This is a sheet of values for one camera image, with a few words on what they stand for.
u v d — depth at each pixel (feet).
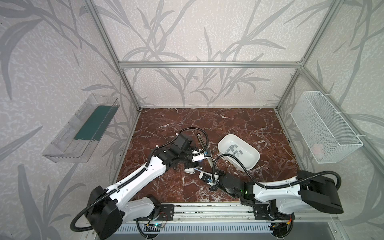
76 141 2.08
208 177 2.00
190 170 2.78
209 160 3.03
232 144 3.25
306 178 1.45
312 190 1.57
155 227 2.33
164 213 2.37
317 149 2.41
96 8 2.38
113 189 1.35
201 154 2.11
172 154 1.84
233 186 1.83
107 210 1.24
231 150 3.16
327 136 2.04
